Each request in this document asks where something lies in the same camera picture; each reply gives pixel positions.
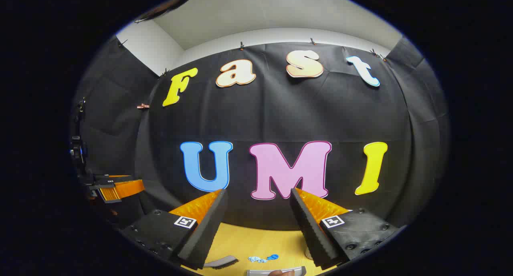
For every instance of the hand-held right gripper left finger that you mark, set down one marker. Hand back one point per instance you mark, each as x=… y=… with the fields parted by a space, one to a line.
x=208 y=228

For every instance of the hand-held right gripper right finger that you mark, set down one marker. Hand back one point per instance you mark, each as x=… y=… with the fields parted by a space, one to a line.
x=310 y=228

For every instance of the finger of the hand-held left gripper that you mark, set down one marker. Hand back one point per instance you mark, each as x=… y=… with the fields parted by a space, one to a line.
x=120 y=190
x=106 y=180

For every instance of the white ribbed garbage bin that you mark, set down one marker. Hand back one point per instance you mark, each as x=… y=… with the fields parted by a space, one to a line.
x=308 y=254

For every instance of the grey small broom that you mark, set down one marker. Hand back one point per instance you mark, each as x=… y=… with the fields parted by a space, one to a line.
x=224 y=262

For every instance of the grey dustpan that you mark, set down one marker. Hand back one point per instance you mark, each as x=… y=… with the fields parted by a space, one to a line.
x=258 y=272

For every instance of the wooden desktop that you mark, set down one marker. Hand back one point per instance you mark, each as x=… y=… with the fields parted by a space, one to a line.
x=256 y=240

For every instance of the pink clip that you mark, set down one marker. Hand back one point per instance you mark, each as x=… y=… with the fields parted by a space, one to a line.
x=143 y=106

